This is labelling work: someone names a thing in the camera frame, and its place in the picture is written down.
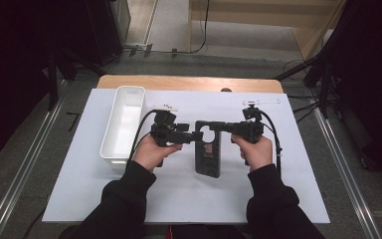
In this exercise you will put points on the white table board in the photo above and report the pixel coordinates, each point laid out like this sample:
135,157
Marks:
185,199

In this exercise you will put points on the dark equipment cabinet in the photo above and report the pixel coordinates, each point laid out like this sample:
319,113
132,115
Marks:
106,30

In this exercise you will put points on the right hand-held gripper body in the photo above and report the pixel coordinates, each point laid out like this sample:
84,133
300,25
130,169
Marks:
250,129

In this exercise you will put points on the white storage box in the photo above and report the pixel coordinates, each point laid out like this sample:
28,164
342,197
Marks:
122,126

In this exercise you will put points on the person's right hand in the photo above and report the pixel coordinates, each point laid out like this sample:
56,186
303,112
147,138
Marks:
258,154

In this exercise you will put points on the light wooden shelf unit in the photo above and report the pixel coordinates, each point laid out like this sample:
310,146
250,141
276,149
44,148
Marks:
305,16

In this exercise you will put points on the dark round table grommet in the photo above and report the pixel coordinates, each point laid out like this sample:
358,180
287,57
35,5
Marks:
226,90

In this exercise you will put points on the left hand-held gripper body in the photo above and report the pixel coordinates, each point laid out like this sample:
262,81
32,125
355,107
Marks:
162,127

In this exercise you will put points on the person's left hand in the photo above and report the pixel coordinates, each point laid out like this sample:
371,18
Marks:
152,154

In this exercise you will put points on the black metal stand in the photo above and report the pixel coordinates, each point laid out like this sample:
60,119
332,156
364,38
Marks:
325,83
52,86

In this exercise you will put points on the aluminium floor rail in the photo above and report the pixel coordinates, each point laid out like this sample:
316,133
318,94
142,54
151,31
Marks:
348,176
26,166

